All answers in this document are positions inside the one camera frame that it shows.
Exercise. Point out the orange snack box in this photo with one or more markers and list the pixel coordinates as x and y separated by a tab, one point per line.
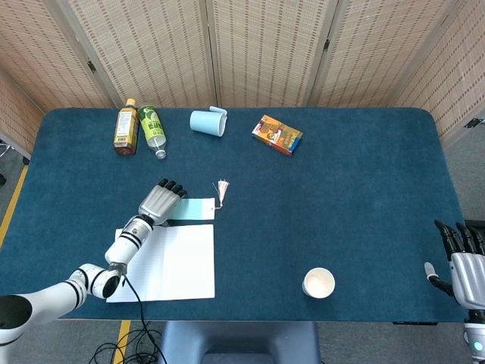
276	134

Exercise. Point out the woven folding screen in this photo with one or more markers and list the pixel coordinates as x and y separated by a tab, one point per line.
265	57

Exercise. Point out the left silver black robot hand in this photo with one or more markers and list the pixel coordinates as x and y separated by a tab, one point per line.
157	204

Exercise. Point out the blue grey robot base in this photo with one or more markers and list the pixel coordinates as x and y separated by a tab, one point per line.
242	341

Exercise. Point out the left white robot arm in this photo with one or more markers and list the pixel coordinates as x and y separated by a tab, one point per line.
125	242

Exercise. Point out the plain white paper cup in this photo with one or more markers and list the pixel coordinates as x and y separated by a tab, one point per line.
320	282

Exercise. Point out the white lined notebook yellow spine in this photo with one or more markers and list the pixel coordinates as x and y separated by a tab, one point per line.
182	261

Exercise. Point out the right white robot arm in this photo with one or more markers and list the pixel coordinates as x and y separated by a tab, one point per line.
475	333

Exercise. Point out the dark blue table cloth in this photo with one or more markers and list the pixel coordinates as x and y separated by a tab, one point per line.
341	208

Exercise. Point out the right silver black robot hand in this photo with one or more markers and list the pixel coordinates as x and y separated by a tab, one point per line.
468	277

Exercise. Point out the brown tea bottle yellow label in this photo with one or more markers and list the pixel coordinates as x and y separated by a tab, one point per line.
127	129

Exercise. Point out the white paper cup green flower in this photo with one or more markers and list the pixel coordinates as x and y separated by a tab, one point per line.
305	291

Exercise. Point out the clear bottle green label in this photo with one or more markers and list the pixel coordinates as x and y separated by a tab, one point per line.
151	127

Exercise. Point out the light blue bookmark pink tassel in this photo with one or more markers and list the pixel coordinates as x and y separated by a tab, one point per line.
193	209

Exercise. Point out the light blue mug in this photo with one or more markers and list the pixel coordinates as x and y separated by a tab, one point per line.
204	122

